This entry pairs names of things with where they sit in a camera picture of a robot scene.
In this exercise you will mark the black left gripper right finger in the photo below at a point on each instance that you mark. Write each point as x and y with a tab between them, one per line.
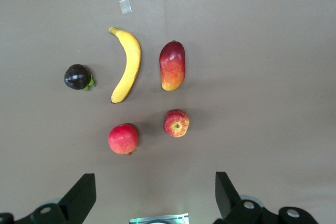
228	203

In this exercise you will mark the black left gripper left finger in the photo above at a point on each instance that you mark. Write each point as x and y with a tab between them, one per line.
76	203

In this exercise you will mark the red yellow apple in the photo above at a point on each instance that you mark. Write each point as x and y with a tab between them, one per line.
176	123

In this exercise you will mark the yellow banana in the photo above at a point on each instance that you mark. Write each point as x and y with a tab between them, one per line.
130	64

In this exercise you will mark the red pomegranate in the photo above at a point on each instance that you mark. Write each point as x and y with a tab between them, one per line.
123	138

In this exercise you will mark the dark purple eggplant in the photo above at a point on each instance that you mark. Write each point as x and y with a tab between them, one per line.
77	77

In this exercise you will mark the brown paper table cover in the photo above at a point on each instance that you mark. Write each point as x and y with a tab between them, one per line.
249	77

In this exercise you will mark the red orange mango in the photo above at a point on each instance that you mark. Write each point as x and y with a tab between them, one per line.
172	66

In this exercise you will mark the small clear tape patch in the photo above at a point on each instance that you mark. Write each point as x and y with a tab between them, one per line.
125	6

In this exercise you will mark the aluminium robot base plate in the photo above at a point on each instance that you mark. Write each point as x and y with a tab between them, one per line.
157	218

